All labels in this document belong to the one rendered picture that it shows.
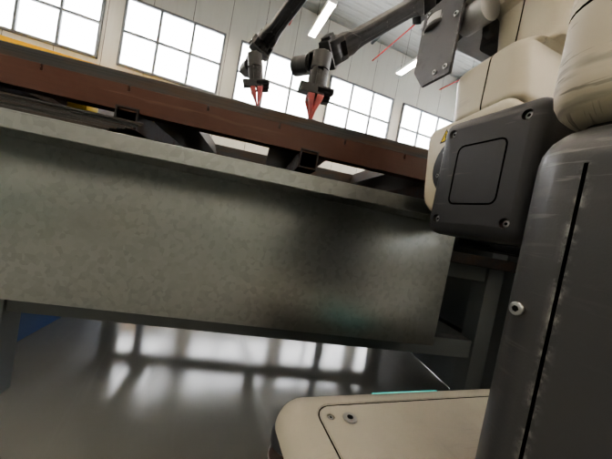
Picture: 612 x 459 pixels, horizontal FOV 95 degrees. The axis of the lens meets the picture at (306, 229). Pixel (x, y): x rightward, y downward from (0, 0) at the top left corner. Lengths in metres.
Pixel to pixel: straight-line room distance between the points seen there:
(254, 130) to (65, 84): 0.43
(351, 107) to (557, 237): 10.61
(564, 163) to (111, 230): 0.76
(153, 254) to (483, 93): 0.72
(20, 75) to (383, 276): 0.98
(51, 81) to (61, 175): 0.22
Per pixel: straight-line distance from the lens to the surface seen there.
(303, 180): 0.56
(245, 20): 10.67
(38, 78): 0.93
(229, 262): 0.72
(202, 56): 9.94
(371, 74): 11.60
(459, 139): 0.41
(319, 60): 0.94
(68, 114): 0.73
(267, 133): 0.77
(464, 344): 1.15
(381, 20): 1.10
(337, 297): 0.77
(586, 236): 0.23
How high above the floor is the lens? 0.59
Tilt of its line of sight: 2 degrees down
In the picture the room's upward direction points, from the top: 11 degrees clockwise
